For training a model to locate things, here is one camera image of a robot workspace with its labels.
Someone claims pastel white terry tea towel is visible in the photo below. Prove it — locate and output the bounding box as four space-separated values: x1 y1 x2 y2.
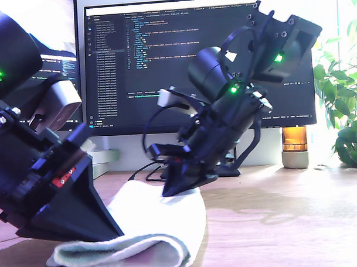
43 177 209 267

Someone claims green and white box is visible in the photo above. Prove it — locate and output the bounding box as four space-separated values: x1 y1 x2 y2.
93 162 110 178

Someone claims black Huawei computer monitor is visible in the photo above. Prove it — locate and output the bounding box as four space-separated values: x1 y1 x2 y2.
81 0 319 182

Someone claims amber glass jar grey base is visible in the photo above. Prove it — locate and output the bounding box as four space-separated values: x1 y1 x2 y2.
280 125 311 170

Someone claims black monitor with terminal window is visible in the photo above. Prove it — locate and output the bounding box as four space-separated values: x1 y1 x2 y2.
26 0 84 128

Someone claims green leafy houseplant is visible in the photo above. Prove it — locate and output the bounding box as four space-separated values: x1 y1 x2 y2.
310 0 357 169

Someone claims thin black looped cable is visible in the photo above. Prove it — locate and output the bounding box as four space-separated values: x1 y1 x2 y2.
144 166 169 184

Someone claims black USB cable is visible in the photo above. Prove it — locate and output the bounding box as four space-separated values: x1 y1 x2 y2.
126 162 169 183

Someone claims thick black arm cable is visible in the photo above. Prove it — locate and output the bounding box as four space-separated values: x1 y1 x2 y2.
219 118 264 171

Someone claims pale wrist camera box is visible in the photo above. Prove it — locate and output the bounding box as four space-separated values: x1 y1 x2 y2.
156 85 198 119
28 80 84 134

